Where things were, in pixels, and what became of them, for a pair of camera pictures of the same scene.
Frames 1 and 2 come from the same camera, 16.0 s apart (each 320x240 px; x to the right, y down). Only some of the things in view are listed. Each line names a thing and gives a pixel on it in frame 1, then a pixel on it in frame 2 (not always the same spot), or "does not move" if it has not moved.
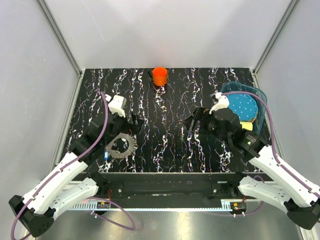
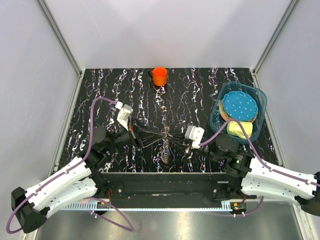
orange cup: [160, 75] does not move
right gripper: [201, 114] → [187, 145]
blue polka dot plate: [244, 105] does not move
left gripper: [125, 121] → [146, 142]
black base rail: [121, 186] does not move
